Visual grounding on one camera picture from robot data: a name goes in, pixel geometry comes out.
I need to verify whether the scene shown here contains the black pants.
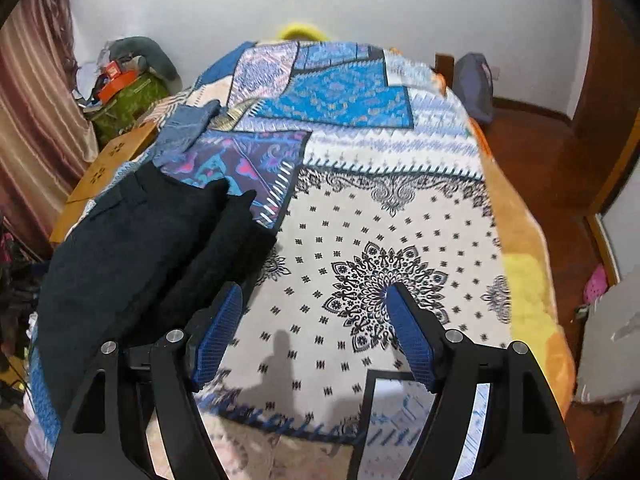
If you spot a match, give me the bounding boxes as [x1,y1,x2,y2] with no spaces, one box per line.
[37,162,279,412]

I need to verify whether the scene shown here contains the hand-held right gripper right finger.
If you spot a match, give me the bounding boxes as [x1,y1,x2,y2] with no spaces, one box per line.
[385,282,582,480]

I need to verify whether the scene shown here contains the orange fleece blanket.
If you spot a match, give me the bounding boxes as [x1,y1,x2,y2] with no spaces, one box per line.
[387,47,577,422]

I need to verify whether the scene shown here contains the blue jeans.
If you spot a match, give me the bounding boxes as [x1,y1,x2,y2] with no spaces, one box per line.
[150,99,224,171]

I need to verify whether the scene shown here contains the pink slipper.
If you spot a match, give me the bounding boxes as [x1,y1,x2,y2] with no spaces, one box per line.
[582,264,609,306]

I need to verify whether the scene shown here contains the brown wooden door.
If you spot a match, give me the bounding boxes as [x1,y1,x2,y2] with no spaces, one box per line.
[569,0,640,217]

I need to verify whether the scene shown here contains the orange box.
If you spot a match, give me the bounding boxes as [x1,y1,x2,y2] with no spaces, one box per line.
[97,62,139,104]

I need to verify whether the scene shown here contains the striped brown curtain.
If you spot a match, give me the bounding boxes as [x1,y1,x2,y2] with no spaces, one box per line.
[0,0,101,252]

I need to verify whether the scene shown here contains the green patterned cover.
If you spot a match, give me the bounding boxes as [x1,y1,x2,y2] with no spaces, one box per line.
[89,72,171,149]

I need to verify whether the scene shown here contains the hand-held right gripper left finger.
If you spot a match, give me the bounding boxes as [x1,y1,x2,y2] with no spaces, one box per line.
[47,282,246,480]

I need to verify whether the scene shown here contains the grey backpack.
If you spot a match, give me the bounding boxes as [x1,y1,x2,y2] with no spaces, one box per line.
[452,52,496,126]

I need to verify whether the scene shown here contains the grey plush pillow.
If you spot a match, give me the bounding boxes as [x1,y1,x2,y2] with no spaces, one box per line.
[107,36,179,81]

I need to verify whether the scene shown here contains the blue patchwork printed blanket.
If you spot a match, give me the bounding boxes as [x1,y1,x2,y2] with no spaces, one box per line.
[25,40,514,480]

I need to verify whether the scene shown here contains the paw print cardboard box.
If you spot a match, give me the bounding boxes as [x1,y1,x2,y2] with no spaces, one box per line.
[49,122,159,246]

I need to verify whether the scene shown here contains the grey cloth bundle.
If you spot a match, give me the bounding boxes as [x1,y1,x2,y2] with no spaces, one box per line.
[572,287,640,404]

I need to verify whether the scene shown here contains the dark clothes pile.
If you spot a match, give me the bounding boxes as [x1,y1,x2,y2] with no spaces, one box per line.
[0,214,44,392]

